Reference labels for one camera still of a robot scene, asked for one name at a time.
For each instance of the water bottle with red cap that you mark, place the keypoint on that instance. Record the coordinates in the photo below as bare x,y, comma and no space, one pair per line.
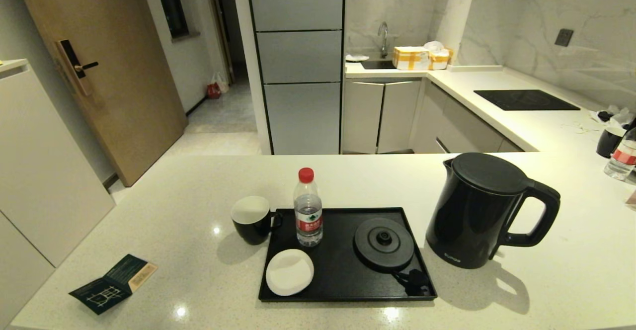
308,210

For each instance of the black cup white inside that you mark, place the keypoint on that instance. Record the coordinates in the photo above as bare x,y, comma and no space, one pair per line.
253,231

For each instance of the black electric kettle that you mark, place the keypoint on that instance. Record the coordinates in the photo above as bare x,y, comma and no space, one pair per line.
472,215

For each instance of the black round kettle base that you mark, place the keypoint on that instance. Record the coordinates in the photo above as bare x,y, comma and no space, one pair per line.
382,253

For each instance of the grey lower cabinet door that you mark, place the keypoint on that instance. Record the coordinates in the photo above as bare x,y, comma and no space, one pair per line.
397,114
361,116

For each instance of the tall grey cabinet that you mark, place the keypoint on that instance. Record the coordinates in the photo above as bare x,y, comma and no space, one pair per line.
298,56

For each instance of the small white dish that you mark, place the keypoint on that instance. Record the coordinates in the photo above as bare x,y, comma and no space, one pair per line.
357,57

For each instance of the dark kitchen sink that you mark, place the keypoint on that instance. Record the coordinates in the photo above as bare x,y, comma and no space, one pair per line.
377,64

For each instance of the white plastic shopping bag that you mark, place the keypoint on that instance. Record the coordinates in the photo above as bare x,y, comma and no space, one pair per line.
222,81

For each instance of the red bag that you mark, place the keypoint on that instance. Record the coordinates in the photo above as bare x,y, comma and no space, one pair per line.
213,91

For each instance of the chrome sink faucet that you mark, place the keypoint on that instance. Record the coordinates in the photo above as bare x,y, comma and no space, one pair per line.
384,46

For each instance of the white round saucer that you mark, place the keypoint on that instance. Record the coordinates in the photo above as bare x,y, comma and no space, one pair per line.
289,273

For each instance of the large yellow taped cardboard box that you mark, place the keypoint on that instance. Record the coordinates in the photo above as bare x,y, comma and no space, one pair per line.
410,58

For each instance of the black rectangular tray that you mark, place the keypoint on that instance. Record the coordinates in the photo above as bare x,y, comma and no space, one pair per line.
338,283

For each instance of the grey drawer cabinet front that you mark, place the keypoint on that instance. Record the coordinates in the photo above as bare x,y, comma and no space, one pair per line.
462,126

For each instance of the small yellow taped cardboard box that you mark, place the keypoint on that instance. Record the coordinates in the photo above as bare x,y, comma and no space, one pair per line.
441,61

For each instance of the white crumpled plastic bag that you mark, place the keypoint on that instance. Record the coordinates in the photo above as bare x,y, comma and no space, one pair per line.
436,46

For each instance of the dark narrow window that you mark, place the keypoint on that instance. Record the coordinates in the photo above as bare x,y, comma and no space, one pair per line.
171,2

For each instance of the brown wooden door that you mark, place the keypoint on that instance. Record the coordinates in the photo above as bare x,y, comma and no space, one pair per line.
124,71

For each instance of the black induction cooktop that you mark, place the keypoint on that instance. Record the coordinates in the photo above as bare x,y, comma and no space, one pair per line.
526,100

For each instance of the dark green folded leaflet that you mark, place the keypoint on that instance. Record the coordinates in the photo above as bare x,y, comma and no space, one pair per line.
109,290

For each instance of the black gold door lock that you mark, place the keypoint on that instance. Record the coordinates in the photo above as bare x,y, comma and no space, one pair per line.
74,66

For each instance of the white side cabinet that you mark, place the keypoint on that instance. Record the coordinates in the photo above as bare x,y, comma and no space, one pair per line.
39,171

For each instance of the black mug white rim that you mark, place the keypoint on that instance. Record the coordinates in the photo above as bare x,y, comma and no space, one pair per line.
608,143

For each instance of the crumpled white tissue pile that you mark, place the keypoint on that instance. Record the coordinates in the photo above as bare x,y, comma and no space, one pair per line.
618,119

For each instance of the clear bottle with red label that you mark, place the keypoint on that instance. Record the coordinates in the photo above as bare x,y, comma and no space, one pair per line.
621,163

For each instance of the small brown object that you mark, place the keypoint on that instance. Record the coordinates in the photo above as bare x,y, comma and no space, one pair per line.
632,200

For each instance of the dark wall socket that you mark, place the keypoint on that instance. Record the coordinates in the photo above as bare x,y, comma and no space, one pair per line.
564,37

